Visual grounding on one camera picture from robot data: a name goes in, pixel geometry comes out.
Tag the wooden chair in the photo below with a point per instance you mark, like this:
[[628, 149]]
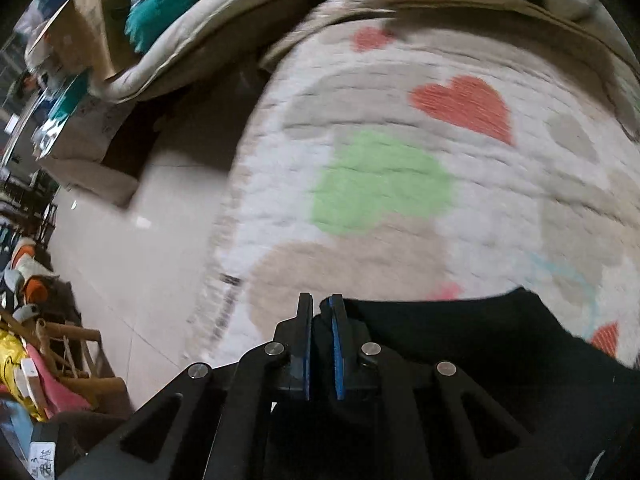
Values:
[[50, 369]]

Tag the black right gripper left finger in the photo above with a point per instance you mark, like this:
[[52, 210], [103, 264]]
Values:
[[207, 422]]

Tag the heart patterned quilted bedspread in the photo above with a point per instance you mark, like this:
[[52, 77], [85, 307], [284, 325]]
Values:
[[431, 154]]

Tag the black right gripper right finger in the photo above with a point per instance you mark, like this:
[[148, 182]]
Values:
[[429, 390]]

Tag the black pants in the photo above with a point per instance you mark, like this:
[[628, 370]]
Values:
[[587, 408]]

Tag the brown cardboard box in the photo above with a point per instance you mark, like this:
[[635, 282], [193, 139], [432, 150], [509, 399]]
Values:
[[83, 35]]

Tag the beige seat cushion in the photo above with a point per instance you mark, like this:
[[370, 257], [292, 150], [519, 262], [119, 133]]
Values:
[[181, 37]]

